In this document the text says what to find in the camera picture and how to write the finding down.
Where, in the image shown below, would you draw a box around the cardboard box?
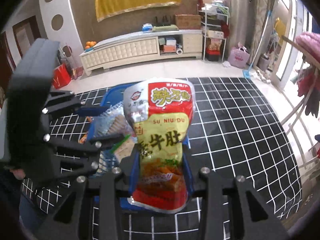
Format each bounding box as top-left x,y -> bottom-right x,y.
175,14 -> 201,30

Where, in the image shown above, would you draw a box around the blue plastic basket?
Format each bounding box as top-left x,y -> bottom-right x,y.
86,81 -> 192,213

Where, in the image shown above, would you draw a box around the pink folded blanket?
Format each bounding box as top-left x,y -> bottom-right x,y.
295,32 -> 320,62

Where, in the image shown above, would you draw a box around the oranges on plate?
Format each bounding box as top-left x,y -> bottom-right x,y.
85,41 -> 97,51

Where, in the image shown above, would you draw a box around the light blue striped snack bag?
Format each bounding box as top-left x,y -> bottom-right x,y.
93,101 -> 134,137

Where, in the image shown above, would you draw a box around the red yellow beef snack pouch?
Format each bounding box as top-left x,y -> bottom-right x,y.
122,78 -> 196,214

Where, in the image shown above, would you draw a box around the wooden drying rack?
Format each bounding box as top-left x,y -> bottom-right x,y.
280,35 -> 320,170

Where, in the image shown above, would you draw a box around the white metal shelf rack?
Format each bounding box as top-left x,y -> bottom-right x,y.
197,0 -> 230,61

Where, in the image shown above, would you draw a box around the pink gift bag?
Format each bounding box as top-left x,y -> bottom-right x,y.
228,45 -> 250,69

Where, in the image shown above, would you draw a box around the blue tissue box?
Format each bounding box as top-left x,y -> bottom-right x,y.
142,23 -> 153,32

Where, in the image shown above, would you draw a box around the blue handled mop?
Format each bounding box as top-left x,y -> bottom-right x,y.
242,10 -> 272,79

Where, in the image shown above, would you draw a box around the silver standing air conditioner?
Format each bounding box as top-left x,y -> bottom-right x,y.
228,0 -> 251,49

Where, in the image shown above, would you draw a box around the green-edged cracker pack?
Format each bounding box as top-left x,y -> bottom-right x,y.
111,134 -> 136,164

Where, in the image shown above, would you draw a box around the red paper bag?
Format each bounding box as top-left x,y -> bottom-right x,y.
52,63 -> 71,89

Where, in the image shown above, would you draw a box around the brown round wall disc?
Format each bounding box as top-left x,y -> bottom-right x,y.
51,14 -> 63,31

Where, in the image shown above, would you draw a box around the white TV cabinet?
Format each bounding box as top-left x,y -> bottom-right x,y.
79,30 -> 203,76

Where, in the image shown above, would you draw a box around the green folded towel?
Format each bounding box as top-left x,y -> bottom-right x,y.
152,24 -> 179,32

